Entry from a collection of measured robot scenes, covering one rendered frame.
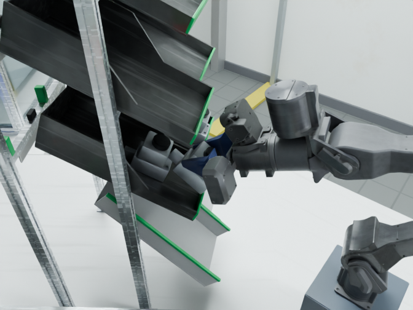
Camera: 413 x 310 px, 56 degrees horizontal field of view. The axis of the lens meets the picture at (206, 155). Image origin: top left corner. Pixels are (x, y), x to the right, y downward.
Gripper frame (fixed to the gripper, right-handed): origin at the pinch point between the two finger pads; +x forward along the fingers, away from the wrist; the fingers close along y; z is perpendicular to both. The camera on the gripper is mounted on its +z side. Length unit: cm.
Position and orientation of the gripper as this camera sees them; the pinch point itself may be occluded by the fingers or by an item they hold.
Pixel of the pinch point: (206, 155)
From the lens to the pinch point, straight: 62.8
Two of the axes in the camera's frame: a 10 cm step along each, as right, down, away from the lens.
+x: -8.9, 0.3, 4.5
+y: -3.6, 5.4, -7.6
